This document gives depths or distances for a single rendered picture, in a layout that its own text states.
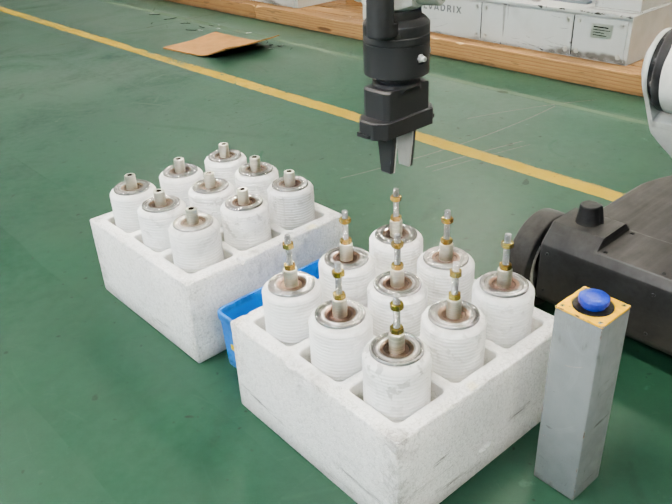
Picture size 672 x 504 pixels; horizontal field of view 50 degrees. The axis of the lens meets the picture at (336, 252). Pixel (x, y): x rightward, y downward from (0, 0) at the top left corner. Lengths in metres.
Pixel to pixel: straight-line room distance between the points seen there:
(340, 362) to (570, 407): 0.33
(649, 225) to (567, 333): 0.60
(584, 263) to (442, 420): 0.51
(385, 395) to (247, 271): 0.50
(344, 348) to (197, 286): 0.39
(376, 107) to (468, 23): 2.46
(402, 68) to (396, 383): 0.41
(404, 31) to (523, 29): 2.33
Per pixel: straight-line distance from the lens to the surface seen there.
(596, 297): 0.99
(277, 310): 1.12
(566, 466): 1.13
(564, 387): 1.05
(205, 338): 1.40
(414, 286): 1.12
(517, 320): 1.13
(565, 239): 1.42
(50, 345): 1.57
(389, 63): 0.95
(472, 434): 1.10
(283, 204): 1.46
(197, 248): 1.35
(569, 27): 3.13
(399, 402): 0.99
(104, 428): 1.33
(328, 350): 1.05
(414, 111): 1.00
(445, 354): 1.05
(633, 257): 1.39
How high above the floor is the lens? 0.85
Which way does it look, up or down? 29 degrees down
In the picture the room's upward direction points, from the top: 3 degrees counter-clockwise
